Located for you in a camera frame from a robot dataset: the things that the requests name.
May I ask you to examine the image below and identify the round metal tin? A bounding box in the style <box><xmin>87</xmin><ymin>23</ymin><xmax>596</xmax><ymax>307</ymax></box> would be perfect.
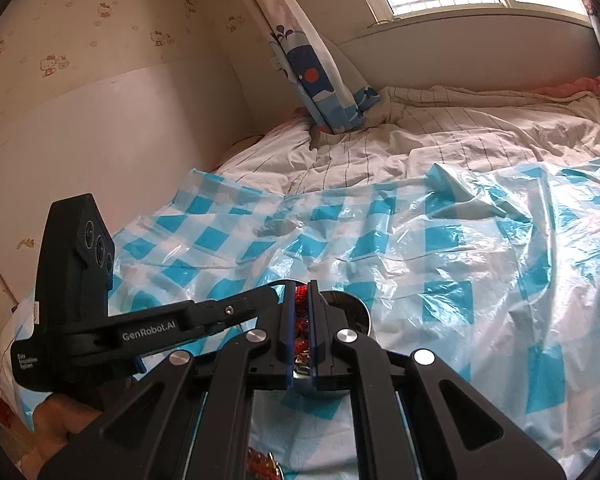
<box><xmin>275</xmin><ymin>280</ymin><xmax>374</xmax><ymax>401</ymax></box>

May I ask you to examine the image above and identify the red bead jewelry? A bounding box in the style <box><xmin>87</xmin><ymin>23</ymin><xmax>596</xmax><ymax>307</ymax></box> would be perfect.
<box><xmin>293</xmin><ymin>282</ymin><xmax>312</xmax><ymax>376</ymax></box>

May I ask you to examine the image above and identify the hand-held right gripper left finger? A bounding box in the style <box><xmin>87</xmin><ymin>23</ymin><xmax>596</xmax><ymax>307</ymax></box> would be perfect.
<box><xmin>37</xmin><ymin>284</ymin><xmax>298</xmax><ymax>480</ymax></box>

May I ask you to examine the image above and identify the person's left hand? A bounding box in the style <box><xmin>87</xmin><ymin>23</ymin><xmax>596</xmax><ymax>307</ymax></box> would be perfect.
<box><xmin>30</xmin><ymin>377</ymin><xmax>133</xmax><ymax>467</ymax></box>

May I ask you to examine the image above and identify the pink blanket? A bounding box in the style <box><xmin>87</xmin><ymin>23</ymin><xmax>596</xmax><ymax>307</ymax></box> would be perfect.
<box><xmin>532</xmin><ymin>75</ymin><xmax>600</xmax><ymax>100</ymax></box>

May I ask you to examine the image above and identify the blue checkered plastic sheet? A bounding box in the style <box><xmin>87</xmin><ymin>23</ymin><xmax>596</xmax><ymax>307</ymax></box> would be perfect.
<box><xmin>0</xmin><ymin>152</ymin><xmax>600</xmax><ymax>480</ymax></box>

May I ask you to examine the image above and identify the striped white duvet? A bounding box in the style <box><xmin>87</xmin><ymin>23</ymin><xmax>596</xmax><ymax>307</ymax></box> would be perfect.
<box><xmin>214</xmin><ymin>85</ymin><xmax>600</xmax><ymax>201</ymax></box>

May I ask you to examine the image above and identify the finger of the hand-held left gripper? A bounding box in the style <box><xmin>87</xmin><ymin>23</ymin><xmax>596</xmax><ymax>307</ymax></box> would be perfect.
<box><xmin>193</xmin><ymin>284</ymin><xmax>286</xmax><ymax>341</ymax></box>

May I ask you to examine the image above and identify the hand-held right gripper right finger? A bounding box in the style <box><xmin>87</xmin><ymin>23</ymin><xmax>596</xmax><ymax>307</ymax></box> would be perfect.
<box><xmin>309</xmin><ymin>280</ymin><xmax>567</xmax><ymax>480</ymax></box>

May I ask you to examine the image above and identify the whale print curtain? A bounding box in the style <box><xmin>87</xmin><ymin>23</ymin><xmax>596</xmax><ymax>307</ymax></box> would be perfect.
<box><xmin>220</xmin><ymin>0</ymin><xmax>382</xmax><ymax>135</ymax></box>

